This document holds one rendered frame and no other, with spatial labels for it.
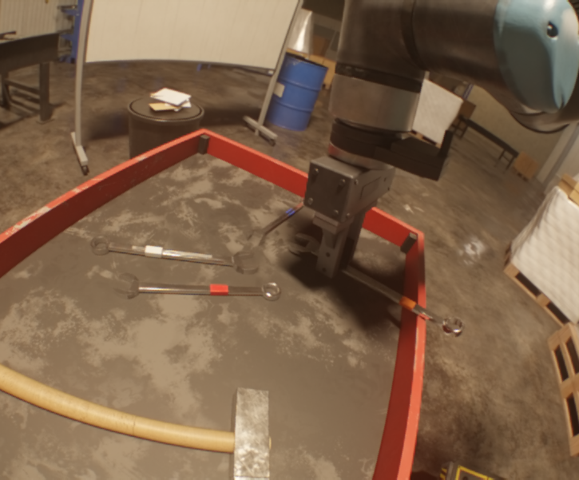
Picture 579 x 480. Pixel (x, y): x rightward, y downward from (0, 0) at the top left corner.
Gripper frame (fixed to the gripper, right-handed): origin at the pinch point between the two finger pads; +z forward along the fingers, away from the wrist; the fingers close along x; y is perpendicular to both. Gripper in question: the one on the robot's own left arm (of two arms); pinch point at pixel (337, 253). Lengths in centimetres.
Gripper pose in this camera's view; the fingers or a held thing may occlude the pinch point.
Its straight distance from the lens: 39.2
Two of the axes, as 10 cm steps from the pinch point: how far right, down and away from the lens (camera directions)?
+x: -6.3, 3.8, -6.8
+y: -7.7, -4.3, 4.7
